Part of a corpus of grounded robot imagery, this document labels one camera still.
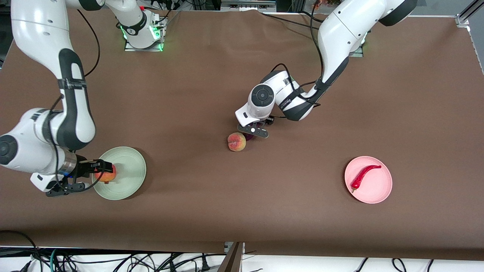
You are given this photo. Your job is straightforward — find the brown table cover sheet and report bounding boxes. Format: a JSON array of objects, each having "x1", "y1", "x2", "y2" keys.
[{"x1": 0, "y1": 7, "x2": 484, "y2": 261}]

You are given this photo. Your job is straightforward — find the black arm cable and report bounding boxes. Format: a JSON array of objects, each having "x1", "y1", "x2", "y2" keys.
[
  {"x1": 269, "y1": 0, "x2": 326, "y2": 106},
  {"x1": 78, "y1": 9, "x2": 101, "y2": 77}
]

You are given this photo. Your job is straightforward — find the pale green ribbed plate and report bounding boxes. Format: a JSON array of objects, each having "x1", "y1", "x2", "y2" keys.
[{"x1": 92, "y1": 147, "x2": 147, "y2": 201}]

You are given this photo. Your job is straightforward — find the white metal bracket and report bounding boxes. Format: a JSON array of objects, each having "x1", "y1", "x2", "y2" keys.
[{"x1": 224, "y1": 242, "x2": 246, "y2": 254}]

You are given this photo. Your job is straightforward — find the black cable at base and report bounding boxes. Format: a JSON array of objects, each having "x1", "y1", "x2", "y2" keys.
[{"x1": 151, "y1": 0, "x2": 180, "y2": 23}]

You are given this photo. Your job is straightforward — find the black looped floor cable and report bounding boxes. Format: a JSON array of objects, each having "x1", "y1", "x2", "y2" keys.
[{"x1": 0, "y1": 230, "x2": 44, "y2": 272}]

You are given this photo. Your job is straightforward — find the black cable on table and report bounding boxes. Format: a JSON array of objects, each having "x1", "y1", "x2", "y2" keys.
[{"x1": 262, "y1": 12, "x2": 322, "y2": 31}]

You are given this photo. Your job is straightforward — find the thin black camera cable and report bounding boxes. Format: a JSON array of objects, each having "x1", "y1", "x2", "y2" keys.
[{"x1": 91, "y1": 162, "x2": 107, "y2": 186}]

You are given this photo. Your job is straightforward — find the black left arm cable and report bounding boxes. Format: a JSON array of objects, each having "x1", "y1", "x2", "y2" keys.
[{"x1": 269, "y1": 0, "x2": 326, "y2": 106}]

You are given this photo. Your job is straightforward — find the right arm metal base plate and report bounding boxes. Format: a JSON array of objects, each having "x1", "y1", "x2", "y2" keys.
[{"x1": 124, "y1": 15, "x2": 167, "y2": 52}]

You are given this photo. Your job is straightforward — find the aluminium frame profile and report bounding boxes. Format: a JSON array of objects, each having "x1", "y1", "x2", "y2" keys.
[{"x1": 217, "y1": 242, "x2": 244, "y2": 272}]

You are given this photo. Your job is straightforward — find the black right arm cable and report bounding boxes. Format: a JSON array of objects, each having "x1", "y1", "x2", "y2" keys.
[{"x1": 78, "y1": 9, "x2": 101, "y2": 77}]

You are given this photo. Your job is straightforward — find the pink round plate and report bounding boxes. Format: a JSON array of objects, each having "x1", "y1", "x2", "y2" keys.
[{"x1": 344, "y1": 156, "x2": 393, "y2": 204}]

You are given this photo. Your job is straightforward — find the grey metal box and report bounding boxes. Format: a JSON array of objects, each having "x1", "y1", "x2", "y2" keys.
[{"x1": 220, "y1": 0, "x2": 277, "y2": 12}]

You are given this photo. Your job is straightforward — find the pink fuzzy peach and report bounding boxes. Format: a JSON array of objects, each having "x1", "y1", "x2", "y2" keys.
[{"x1": 227, "y1": 132, "x2": 247, "y2": 152}]

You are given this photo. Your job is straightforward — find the aluminium corner profile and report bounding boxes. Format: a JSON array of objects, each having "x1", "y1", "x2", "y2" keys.
[{"x1": 456, "y1": 0, "x2": 484, "y2": 28}]

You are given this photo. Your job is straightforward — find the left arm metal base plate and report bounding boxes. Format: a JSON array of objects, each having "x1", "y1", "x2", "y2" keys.
[{"x1": 350, "y1": 32, "x2": 364, "y2": 58}]

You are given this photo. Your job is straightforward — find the red chili pepper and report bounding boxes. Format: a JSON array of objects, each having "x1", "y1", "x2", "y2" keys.
[{"x1": 351, "y1": 165, "x2": 382, "y2": 193}]

